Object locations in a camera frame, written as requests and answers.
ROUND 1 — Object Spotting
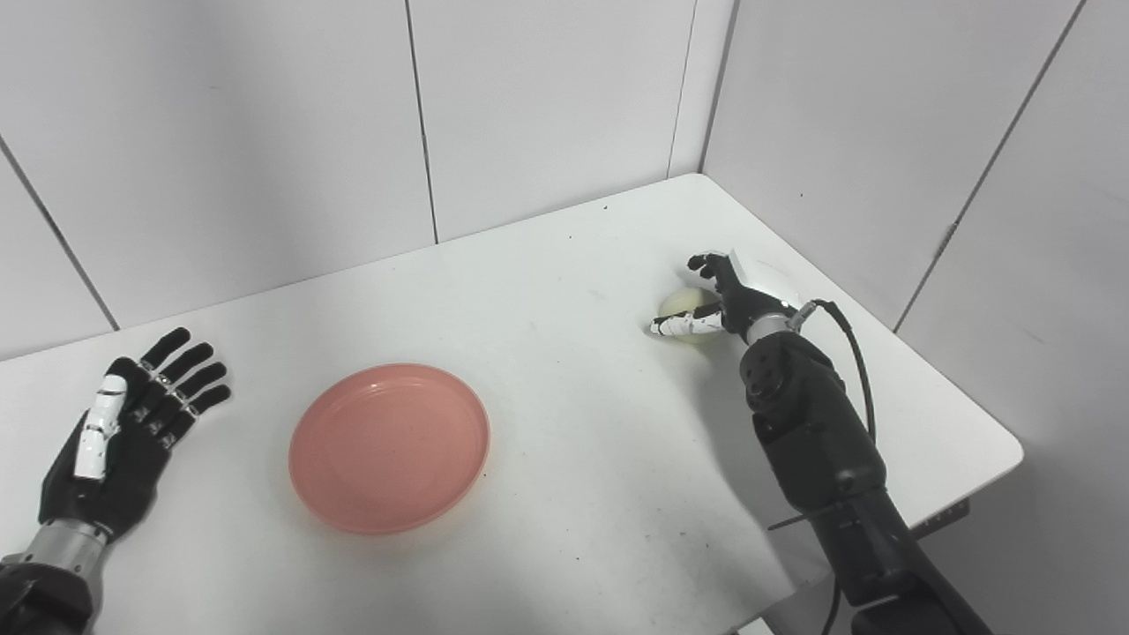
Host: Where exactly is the dark table frame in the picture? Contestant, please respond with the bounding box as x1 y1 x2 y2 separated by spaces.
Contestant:
908 498 971 541

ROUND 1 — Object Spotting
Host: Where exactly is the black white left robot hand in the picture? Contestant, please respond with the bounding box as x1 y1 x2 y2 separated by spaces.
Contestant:
37 327 233 541

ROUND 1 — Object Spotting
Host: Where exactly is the cream steamed bun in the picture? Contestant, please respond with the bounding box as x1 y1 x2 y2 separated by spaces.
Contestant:
659 287 724 346

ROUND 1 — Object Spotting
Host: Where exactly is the pink round plate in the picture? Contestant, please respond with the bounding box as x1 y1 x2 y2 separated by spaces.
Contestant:
288 362 491 536

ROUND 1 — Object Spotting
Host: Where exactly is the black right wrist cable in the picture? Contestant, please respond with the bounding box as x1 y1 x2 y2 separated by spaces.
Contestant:
788 298 879 635

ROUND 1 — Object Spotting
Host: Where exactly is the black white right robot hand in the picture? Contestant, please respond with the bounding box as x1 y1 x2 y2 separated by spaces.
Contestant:
650 251 799 343

